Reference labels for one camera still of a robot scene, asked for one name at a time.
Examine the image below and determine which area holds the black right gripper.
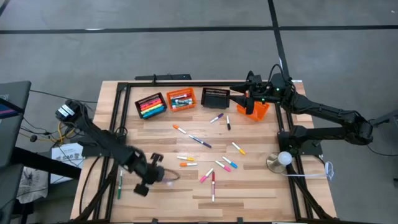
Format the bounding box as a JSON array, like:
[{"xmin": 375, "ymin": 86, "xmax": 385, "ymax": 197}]
[{"xmin": 228, "ymin": 70, "xmax": 276, "ymax": 116}]

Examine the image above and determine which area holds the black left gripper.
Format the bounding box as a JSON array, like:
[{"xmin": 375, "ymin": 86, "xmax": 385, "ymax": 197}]
[{"xmin": 134, "ymin": 152, "xmax": 165, "ymax": 197}]

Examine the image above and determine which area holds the magenta Expo marker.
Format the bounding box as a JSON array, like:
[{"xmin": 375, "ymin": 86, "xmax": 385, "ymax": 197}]
[{"xmin": 162, "ymin": 177, "xmax": 177, "ymax": 189}]

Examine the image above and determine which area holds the long thin green marker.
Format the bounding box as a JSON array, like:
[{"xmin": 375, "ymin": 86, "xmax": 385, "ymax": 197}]
[{"xmin": 116, "ymin": 170, "xmax": 124, "ymax": 200}]

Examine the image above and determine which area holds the white marker pink cap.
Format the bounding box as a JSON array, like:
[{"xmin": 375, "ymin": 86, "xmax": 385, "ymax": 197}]
[
  {"xmin": 199, "ymin": 167, "xmax": 215, "ymax": 184},
  {"xmin": 215, "ymin": 160, "xmax": 231, "ymax": 173}
]

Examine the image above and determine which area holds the blue highlighter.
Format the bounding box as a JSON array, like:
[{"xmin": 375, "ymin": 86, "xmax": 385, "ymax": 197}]
[
  {"xmin": 142, "ymin": 106, "xmax": 164, "ymax": 117},
  {"xmin": 142, "ymin": 108, "xmax": 165, "ymax": 119}
]

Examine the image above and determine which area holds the yellow-green highlighter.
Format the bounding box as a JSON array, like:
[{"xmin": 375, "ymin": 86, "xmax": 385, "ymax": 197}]
[{"xmin": 141, "ymin": 103, "xmax": 164, "ymax": 114}]

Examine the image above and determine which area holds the orange Sharpie highlighter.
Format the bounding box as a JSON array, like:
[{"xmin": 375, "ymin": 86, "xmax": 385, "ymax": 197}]
[{"xmin": 141, "ymin": 101, "xmax": 162, "ymax": 112}]

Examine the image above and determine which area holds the pink highlighter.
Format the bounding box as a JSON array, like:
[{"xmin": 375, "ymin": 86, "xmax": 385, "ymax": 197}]
[
  {"xmin": 140, "ymin": 99, "xmax": 162, "ymax": 110},
  {"xmin": 139, "ymin": 96, "xmax": 160, "ymax": 108}
]

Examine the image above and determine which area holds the orange plastic basket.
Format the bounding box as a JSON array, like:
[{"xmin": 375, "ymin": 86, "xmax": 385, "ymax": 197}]
[
  {"xmin": 166, "ymin": 87, "xmax": 198, "ymax": 112},
  {"xmin": 236, "ymin": 98, "xmax": 271, "ymax": 123}
]

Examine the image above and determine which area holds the black plastic basket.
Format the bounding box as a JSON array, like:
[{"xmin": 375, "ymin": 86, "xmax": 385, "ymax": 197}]
[
  {"xmin": 134, "ymin": 91, "xmax": 168, "ymax": 120},
  {"xmin": 200, "ymin": 87, "xmax": 231, "ymax": 110}
]

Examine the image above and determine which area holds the long thin purple marker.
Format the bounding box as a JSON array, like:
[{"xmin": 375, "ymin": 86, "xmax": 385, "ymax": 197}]
[{"xmin": 187, "ymin": 134, "xmax": 213, "ymax": 149}]

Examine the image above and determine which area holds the white marker blue cap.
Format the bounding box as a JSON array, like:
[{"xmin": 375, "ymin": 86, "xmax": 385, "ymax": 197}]
[{"xmin": 221, "ymin": 156, "xmax": 239, "ymax": 169}]

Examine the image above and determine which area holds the black power strip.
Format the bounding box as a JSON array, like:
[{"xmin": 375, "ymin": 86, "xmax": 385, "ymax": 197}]
[{"xmin": 134, "ymin": 73, "xmax": 193, "ymax": 82}]

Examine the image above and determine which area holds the brass lamp with white bulb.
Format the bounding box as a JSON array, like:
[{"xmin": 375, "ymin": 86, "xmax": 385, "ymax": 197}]
[{"xmin": 266, "ymin": 151, "xmax": 294, "ymax": 174}]

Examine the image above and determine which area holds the white printed paper sheet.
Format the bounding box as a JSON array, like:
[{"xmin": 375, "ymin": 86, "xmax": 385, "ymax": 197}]
[{"xmin": 50, "ymin": 142, "xmax": 85, "ymax": 185}]

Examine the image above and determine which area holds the black bar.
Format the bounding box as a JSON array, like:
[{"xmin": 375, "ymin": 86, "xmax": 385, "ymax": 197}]
[{"xmin": 12, "ymin": 146, "xmax": 82, "ymax": 180}]

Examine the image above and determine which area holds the white printed cloth bag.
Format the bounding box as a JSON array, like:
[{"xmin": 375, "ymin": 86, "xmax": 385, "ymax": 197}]
[{"xmin": 16, "ymin": 166, "xmax": 49, "ymax": 205}]

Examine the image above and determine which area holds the dark grey desk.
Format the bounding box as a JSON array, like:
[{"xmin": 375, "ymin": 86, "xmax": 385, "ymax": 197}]
[
  {"xmin": 0, "ymin": 163, "xmax": 25, "ymax": 224},
  {"xmin": 0, "ymin": 80, "xmax": 32, "ymax": 169}
]

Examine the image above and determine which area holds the yellow cable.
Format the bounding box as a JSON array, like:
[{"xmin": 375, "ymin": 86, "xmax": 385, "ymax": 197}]
[{"xmin": 57, "ymin": 121, "xmax": 78, "ymax": 144}]

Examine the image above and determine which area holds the white lamp cable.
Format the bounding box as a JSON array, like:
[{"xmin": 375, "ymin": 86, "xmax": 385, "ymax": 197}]
[{"xmin": 281, "ymin": 161, "xmax": 335, "ymax": 182}]

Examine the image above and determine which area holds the black floor cable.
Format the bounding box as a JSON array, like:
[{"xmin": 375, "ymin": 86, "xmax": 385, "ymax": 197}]
[{"xmin": 29, "ymin": 89, "xmax": 100, "ymax": 105}]

